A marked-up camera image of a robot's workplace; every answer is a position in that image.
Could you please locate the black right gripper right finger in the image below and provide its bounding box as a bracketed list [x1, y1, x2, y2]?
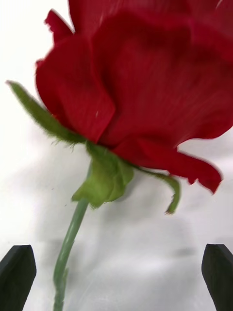
[201, 243, 233, 311]

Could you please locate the red rose with green stem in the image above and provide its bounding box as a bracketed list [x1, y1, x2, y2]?
[6, 0, 233, 311]

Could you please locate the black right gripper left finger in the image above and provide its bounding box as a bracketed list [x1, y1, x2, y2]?
[0, 244, 37, 311]

